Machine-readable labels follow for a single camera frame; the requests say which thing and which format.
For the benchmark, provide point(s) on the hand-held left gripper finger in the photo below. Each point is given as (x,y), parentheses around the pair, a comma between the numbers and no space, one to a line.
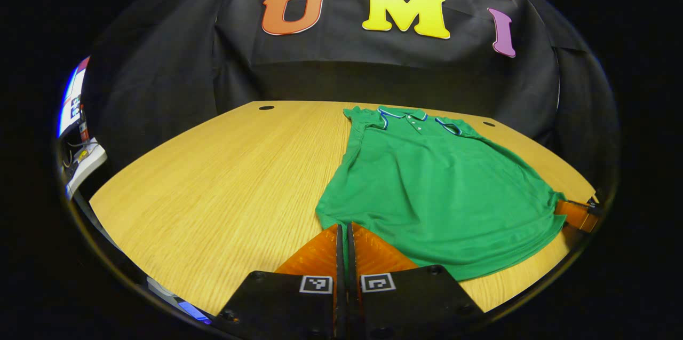
(352,265)
(339,260)

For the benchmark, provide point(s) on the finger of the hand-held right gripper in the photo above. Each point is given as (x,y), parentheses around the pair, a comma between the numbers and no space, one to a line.
(576,214)

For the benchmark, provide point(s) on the green T-shirt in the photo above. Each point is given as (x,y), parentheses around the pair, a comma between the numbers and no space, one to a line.
(427,196)

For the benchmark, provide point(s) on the black backdrop cloth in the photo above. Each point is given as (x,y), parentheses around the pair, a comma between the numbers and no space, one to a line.
(373,73)

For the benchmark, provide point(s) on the computer monitor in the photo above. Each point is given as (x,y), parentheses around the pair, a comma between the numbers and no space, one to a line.
(72,100)

